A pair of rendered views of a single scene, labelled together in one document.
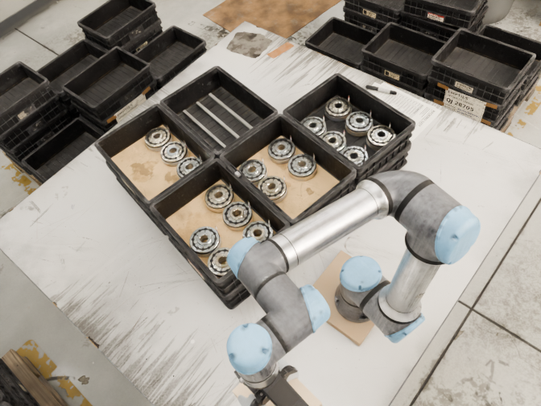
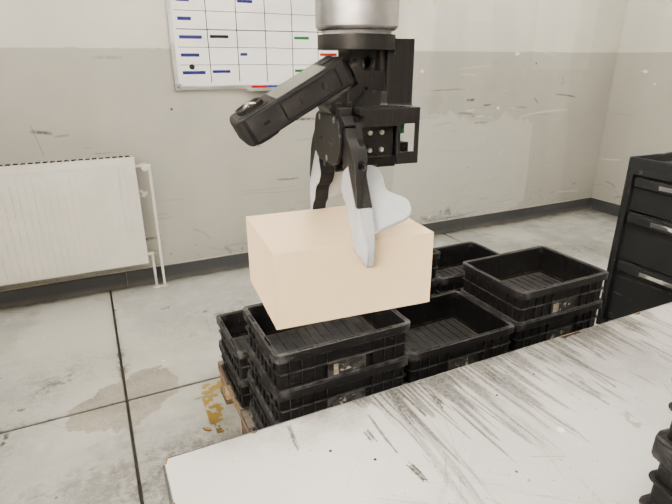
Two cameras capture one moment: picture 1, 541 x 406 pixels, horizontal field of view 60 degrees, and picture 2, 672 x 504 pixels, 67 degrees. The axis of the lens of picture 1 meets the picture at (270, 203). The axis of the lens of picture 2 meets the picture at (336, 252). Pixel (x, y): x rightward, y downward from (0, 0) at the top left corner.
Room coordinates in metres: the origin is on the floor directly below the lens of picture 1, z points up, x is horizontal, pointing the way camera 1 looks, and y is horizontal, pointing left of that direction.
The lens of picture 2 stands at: (0.37, -0.40, 1.27)
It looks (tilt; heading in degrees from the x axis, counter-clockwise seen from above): 21 degrees down; 105
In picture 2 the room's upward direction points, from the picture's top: straight up
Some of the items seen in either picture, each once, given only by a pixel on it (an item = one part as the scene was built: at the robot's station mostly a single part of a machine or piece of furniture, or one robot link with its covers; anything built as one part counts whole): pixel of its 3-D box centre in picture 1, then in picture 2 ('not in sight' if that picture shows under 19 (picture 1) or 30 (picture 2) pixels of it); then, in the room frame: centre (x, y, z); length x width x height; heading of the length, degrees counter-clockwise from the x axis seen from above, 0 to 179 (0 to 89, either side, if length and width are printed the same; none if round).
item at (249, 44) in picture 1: (248, 43); not in sight; (2.01, -0.04, 0.71); 0.22 x 0.19 x 0.01; 41
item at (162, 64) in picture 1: (173, 73); not in sight; (2.39, 0.43, 0.31); 0.40 x 0.30 x 0.34; 131
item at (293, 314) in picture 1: (291, 310); not in sight; (0.32, 0.00, 1.39); 0.11 x 0.11 x 0.08; 28
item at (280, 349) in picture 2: not in sight; (325, 381); (0.01, 0.81, 0.37); 0.40 x 0.30 x 0.45; 41
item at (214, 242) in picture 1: (204, 239); not in sight; (0.83, 0.24, 0.86); 0.10 x 0.10 x 0.01
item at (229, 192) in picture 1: (218, 196); not in sight; (1.00, 0.17, 0.86); 0.10 x 0.10 x 0.01
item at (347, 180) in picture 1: (286, 165); not in sight; (1.03, -0.08, 0.92); 0.40 x 0.30 x 0.02; 31
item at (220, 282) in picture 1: (218, 217); not in sight; (0.87, 0.18, 0.92); 0.40 x 0.30 x 0.02; 31
